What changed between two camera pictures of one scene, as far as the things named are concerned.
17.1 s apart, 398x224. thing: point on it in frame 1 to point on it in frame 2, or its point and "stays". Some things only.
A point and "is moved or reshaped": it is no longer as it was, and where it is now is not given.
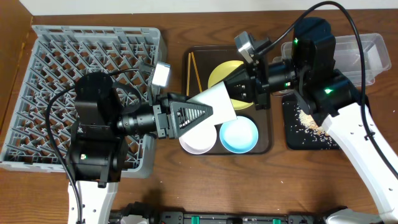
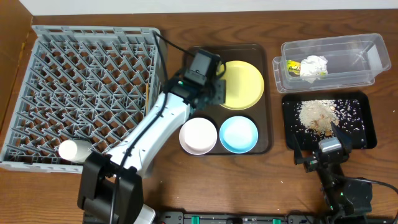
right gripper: (259, 86) to (315, 160)
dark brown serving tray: (198, 63) stays
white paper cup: (218, 98) is moved or reshaped
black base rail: (337, 216) stays
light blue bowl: (239, 135) stays
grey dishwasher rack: (58, 57) stays
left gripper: (162, 120) to (216, 94)
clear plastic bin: (376, 59) stays
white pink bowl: (200, 139) stays
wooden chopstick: (188, 84) is moved or reshaped
